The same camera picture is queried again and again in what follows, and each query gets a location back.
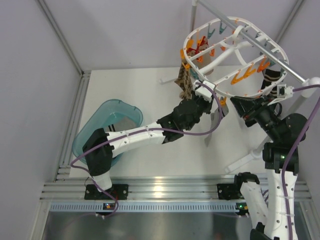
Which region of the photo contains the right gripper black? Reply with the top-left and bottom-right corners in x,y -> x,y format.
230,92 -> 281,141

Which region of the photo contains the grey striped sock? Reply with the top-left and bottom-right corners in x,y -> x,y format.
204,101 -> 229,147

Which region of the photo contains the orange clothes peg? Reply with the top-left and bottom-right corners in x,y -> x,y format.
219,97 -> 227,106

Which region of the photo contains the white oval clip hanger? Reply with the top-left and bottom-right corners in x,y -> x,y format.
180,16 -> 284,98

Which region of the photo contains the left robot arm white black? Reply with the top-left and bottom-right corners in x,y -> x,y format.
82,95 -> 219,199

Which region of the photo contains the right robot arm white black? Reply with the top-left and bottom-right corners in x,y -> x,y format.
230,95 -> 307,240

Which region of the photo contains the brown checkered sock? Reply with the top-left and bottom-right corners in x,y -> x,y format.
174,64 -> 193,100

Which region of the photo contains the black striped sock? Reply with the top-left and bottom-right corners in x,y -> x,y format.
260,68 -> 282,98

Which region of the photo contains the beige sock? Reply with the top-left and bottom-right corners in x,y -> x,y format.
187,43 -> 212,69

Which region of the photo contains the metal drying rack stand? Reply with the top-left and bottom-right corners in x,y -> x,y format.
190,0 -> 320,174

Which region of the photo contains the grey sock in basket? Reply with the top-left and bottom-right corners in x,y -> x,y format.
108,116 -> 137,132

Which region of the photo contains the teal plastic basket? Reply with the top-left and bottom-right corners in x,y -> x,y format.
72,99 -> 144,157

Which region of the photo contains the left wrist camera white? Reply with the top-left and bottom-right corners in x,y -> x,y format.
192,80 -> 216,103

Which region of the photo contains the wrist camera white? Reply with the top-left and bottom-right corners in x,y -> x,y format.
270,84 -> 294,105
192,80 -> 216,103

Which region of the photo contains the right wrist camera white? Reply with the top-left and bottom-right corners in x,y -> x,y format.
270,84 -> 294,105

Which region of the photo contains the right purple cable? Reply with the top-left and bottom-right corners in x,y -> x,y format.
281,84 -> 320,240

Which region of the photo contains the purple cable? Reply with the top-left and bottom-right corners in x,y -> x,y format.
281,84 -> 320,240
70,82 -> 226,218

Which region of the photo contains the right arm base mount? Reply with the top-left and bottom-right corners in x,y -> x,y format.
217,183 -> 244,201

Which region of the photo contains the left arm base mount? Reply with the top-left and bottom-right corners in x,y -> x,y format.
84,184 -> 129,200

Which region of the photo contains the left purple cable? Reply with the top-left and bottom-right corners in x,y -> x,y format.
70,82 -> 226,218

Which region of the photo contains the aluminium rail frame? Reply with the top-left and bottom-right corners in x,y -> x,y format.
39,72 -> 312,213

